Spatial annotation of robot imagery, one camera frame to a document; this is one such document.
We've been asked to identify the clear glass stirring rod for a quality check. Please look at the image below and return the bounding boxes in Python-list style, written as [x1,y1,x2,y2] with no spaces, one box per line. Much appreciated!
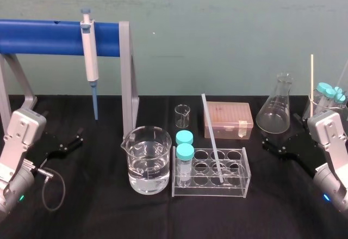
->
[201,93,226,184]

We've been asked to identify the thin wooden stick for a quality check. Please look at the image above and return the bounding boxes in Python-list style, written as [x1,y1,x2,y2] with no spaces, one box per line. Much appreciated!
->
[309,54,315,101]

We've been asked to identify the clear acrylic tube rack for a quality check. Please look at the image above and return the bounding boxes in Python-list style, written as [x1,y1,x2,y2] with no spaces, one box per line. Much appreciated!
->
[171,146,251,199]

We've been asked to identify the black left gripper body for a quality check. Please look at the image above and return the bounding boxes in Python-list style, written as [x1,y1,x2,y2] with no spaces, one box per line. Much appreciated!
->
[25,130,68,169]

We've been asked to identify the translucent pink pipette tip box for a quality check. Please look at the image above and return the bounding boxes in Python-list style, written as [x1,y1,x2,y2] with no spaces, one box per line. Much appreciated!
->
[204,101,254,140]

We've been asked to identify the clear glass conical flask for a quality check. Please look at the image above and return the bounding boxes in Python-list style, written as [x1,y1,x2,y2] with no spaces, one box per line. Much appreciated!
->
[256,72,294,134]

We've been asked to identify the glass beaker holding tubes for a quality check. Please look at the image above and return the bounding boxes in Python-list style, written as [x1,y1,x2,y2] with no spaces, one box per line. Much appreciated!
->
[302,93,348,120]

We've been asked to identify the white and blue pipette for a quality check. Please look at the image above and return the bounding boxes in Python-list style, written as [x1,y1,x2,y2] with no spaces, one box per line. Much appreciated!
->
[79,7,100,121]

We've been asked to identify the thin dark gripper cable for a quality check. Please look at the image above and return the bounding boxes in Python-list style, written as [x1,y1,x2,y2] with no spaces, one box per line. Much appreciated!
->
[37,168,66,212]

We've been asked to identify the beige tape strip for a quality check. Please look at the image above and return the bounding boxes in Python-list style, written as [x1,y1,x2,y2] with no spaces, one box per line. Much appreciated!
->
[237,119,248,138]

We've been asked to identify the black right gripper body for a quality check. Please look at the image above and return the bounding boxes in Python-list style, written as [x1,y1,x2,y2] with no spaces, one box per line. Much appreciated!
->
[284,130,325,170]

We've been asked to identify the small empty glass beaker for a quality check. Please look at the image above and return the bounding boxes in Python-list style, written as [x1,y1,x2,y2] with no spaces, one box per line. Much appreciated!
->
[174,104,190,129]

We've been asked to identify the pipette stand blue bar grey legs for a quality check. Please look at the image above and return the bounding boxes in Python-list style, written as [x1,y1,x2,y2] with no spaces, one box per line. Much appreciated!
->
[0,19,140,137]

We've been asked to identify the black table cloth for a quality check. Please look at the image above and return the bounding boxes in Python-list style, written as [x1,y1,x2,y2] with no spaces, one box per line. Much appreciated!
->
[0,94,348,239]

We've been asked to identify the large glass beaker with water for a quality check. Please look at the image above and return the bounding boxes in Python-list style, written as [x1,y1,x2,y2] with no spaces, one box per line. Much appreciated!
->
[120,125,173,195]

